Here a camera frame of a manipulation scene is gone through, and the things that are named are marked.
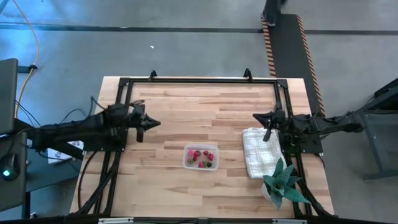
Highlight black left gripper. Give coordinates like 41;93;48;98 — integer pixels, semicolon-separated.
128;105;162;132

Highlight green leafy plant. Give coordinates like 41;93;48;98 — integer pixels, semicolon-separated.
262;157;312;212

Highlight yellow cable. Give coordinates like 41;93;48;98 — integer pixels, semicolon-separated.
11;0;40;119

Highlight black computer mouse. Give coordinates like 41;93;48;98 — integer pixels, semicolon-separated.
0;153;20;182

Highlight black aluminium table frame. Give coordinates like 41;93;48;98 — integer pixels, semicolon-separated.
70;76;335;219

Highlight white plant pot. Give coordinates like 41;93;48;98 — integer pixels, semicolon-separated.
260;182;275;202

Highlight dark grey desk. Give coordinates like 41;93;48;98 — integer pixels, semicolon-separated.
0;118;85;219

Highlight black monitor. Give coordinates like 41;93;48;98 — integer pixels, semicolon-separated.
0;57;19;136

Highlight silver metal bracket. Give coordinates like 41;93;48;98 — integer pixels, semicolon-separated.
98;217;134;224
272;218;308;224

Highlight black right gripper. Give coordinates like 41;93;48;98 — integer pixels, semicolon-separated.
252;104;287;131

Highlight clear plastic tupperware container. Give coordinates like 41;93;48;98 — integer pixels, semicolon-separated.
182;143;220;172

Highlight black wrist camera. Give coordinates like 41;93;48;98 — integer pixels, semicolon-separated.
136;125;146;143
262;125;274;142

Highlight person's foot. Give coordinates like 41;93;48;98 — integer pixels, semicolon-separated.
261;0;289;27

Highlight white cardboard box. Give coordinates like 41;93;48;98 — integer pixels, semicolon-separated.
45;139;85;166

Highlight black floor mat striped edges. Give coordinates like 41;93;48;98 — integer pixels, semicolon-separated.
261;13;326;118

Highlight white checked towel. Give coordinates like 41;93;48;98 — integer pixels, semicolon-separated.
242;126;289;180

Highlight black metal stand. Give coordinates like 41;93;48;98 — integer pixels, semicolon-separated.
362;77;398;182

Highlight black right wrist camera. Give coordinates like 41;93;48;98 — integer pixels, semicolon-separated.
262;125;274;142

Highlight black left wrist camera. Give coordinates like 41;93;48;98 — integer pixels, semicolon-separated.
136;125;146;143

